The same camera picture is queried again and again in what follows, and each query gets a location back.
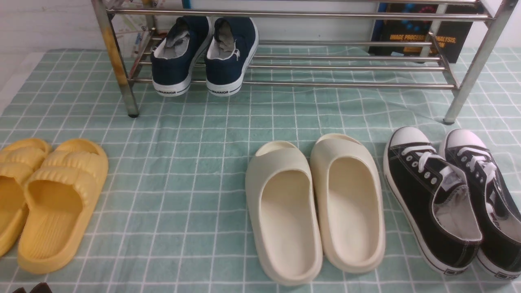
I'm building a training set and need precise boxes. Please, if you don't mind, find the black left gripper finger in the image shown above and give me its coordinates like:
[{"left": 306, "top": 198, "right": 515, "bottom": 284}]
[
  {"left": 13, "top": 287, "right": 26, "bottom": 293},
  {"left": 30, "top": 282, "right": 53, "bottom": 293}
]

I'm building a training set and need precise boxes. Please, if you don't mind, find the black canvas sneaker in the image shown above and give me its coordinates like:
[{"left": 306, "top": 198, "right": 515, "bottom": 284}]
[
  {"left": 383, "top": 127, "right": 483, "bottom": 275},
  {"left": 439, "top": 129, "right": 521, "bottom": 280}
]

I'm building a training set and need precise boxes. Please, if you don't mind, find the left navy canvas shoe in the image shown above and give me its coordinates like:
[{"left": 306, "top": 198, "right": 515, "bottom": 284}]
[{"left": 150, "top": 15, "right": 213, "bottom": 98}]

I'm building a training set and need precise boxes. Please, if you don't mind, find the navy canvas shoe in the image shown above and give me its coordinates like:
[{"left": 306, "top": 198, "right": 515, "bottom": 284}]
[
  {"left": 150, "top": 15, "right": 213, "bottom": 98},
  {"left": 204, "top": 17, "right": 259, "bottom": 96}
]

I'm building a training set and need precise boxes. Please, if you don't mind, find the metal shoe rack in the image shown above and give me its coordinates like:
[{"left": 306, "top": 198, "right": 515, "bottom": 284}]
[{"left": 92, "top": 0, "right": 518, "bottom": 125}]

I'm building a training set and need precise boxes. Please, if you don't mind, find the right navy canvas shoe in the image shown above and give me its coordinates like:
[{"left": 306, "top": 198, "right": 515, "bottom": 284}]
[{"left": 204, "top": 17, "right": 259, "bottom": 96}]

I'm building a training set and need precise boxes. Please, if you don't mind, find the right yellow slipper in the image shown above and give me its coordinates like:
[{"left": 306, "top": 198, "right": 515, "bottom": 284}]
[{"left": 18, "top": 138, "right": 109, "bottom": 274}]

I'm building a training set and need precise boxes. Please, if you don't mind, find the yellow slipper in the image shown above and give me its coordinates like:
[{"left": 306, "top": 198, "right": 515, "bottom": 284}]
[
  {"left": 0, "top": 138, "right": 52, "bottom": 256},
  {"left": 18, "top": 138, "right": 109, "bottom": 274}
]

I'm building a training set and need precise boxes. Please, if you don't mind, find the left yellow slipper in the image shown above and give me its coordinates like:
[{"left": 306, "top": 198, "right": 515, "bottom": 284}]
[{"left": 0, "top": 138, "right": 52, "bottom": 256}]

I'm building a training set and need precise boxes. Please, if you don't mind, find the green checkered tablecloth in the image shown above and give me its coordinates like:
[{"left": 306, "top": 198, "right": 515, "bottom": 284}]
[{"left": 1, "top": 49, "right": 520, "bottom": 293}]

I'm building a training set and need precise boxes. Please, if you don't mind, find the left cream slipper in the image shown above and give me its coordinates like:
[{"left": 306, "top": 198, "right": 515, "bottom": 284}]
[{"left": 245, "top": 141, "right": 323, "bottom": 287}]

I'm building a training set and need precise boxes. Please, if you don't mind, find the cream slipper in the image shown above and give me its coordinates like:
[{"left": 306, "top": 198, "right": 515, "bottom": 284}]
[
  {"left": 245, "top": 141, "right": 323, "bottom": 287},
  {"left": 310, "top": 133, "right": 385, "bottom": 274}
]

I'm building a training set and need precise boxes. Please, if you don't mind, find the right cream slipper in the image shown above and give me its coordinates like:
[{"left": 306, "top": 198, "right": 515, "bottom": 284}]
[{"left": 310, "top": 133, "right": 385, "bottom": 274}]

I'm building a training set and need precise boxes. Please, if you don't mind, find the dark image processing book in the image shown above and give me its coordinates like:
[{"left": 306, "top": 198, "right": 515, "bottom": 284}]
[{"left": 368, "top": 2, "right": 473, "bottom": 63}]

